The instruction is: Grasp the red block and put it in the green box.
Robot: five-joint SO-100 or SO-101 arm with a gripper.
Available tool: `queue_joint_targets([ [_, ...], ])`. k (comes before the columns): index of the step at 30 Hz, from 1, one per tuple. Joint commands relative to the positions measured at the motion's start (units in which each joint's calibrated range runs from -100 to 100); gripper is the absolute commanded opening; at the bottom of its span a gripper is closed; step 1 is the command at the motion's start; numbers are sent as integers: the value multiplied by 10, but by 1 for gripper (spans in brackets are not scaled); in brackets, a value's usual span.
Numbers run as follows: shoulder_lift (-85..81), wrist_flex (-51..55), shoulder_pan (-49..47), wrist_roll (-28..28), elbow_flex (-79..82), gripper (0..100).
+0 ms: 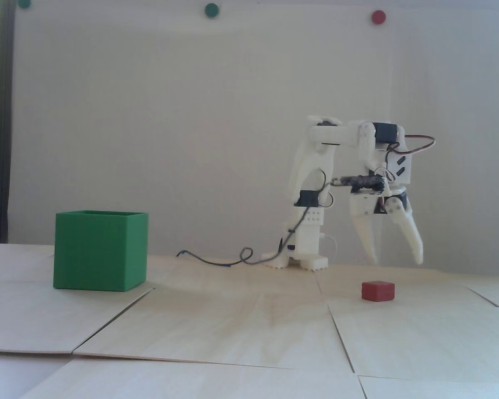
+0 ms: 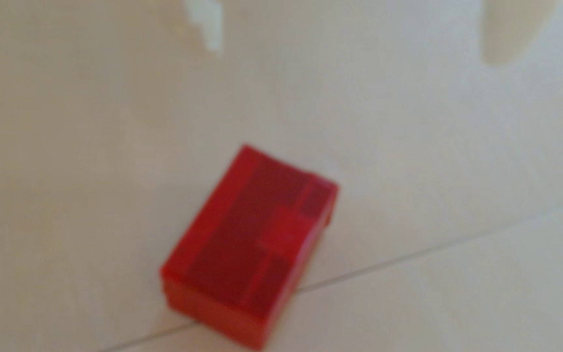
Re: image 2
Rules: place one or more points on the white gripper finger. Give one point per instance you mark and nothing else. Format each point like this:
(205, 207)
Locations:
(208, 22)
(511, 29)

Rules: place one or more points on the red block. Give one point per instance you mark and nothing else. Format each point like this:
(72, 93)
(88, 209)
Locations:
(252, 244)

